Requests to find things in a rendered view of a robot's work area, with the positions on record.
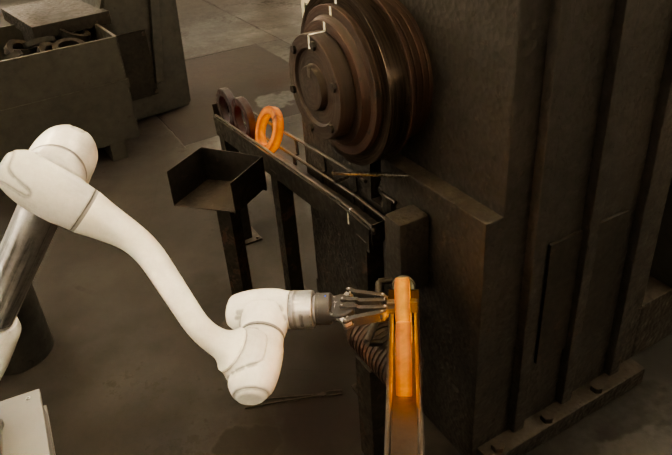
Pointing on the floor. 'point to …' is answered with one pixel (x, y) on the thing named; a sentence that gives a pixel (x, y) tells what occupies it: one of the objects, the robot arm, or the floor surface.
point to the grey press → (115, 17)
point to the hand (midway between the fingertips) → (402, 305)
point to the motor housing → (371, 385)
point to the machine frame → (522, 177)
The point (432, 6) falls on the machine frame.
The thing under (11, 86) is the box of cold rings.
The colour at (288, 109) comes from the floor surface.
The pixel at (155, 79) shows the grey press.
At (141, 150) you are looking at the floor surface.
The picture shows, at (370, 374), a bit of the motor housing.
